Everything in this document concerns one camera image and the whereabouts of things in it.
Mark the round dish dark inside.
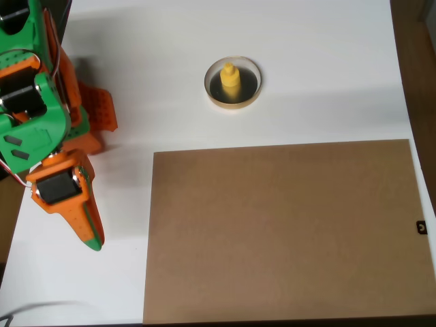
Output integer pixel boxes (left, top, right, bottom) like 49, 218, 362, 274
204, 56, 264, 111

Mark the white table sheet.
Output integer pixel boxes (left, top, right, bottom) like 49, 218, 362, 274
0, 0, 436, 327

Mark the white red servo cable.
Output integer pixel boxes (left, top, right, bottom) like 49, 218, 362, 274
0, 159, 33, 189

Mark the orange robot base mount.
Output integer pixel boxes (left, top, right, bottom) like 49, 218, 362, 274
63, 81, 119, 156

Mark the brown rectangular board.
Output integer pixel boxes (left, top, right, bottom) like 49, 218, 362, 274
142, 138, 436, 325

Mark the grey cable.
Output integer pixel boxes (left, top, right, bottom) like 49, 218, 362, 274
0, 300, 86, 327

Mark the small yellow plastic piece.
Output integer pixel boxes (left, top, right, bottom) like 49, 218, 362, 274
219, 63, 242, 99

